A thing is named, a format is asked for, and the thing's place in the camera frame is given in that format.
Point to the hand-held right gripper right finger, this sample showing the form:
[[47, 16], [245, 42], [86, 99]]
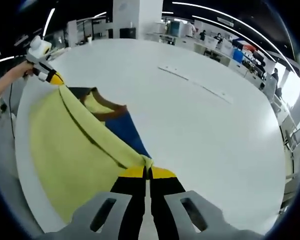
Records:
[[165, 200]]

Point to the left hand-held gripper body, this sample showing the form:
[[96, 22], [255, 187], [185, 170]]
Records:
[[38, 50]]

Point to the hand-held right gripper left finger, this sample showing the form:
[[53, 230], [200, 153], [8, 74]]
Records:
[[130, 200]]

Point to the yellow garment with blue sleeve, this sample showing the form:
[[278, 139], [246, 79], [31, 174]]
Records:
[[65, 150]]

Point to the person's left hand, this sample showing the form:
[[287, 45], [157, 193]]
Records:
[[30, 70]]

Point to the ceiling light strip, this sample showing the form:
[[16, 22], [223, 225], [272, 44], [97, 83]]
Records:
[[200, 18], [185, 4], [2, 60], [50, 21]]

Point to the white paper cup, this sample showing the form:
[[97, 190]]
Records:
[[89, 39]]

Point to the black cabinet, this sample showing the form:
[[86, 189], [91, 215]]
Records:
[[128, 33]]

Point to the white square pillar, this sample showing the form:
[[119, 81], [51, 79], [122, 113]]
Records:
[[137, 17]]

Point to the white glass-front cabinet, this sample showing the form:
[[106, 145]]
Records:
[[175, 28]]

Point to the white office chair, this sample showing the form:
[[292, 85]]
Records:
[[270, 85]]

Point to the row of white office desks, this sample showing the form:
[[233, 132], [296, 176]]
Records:
[[210, 47]]

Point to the blue container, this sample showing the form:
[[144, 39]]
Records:
[[238, 55]]

